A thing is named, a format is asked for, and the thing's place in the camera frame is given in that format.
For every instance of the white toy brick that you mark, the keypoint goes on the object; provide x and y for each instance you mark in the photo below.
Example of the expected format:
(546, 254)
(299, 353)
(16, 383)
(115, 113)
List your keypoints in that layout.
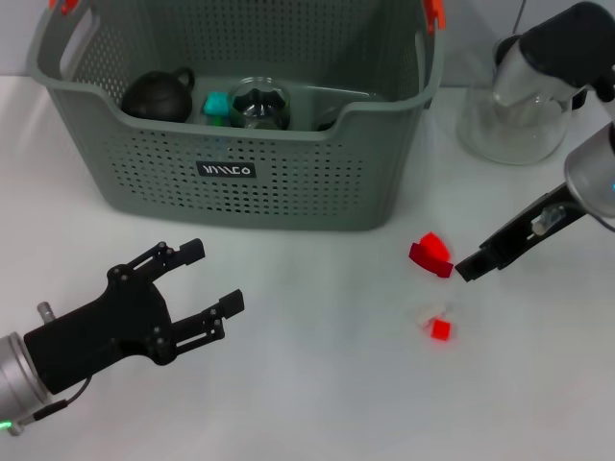
(425, 313)

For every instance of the glass teapot with black lid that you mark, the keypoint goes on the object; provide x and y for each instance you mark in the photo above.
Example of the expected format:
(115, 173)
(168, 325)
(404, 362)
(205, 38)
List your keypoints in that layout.
(509, 139)

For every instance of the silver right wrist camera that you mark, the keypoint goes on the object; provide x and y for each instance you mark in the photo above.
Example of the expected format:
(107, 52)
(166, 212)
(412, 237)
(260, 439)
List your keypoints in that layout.
(567, 33)

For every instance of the bright red toy brick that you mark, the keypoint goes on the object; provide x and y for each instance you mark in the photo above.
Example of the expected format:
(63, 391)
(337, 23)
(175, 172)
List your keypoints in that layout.
(432, 245)

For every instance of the green sloped toy brick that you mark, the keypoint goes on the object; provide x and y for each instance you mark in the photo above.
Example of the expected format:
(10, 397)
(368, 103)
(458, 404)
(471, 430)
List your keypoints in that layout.
(218, 121)

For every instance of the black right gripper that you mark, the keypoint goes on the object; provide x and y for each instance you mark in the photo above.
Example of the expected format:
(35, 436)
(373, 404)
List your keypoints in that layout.
(533, 230)

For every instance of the teal square toy brick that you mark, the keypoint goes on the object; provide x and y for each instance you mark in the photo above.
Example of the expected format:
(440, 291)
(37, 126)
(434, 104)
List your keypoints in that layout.
(216, 103)

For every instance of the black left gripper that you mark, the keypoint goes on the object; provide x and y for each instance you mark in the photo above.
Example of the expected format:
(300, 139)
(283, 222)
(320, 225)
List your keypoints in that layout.
(105, 331)

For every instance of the black ceramic teapot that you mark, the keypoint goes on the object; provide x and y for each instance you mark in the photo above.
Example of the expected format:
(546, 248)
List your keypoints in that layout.
(154, 98)

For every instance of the dark red toy brick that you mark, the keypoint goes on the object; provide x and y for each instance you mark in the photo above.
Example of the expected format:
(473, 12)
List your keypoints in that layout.
(427, 263)

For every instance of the small red toy brick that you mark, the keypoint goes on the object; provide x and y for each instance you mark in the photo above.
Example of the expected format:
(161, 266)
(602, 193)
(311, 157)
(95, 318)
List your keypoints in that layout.
(440, 329)

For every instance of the grey perforated plastic storage bin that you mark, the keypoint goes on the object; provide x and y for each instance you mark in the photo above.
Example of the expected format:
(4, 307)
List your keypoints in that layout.
(312, 187)

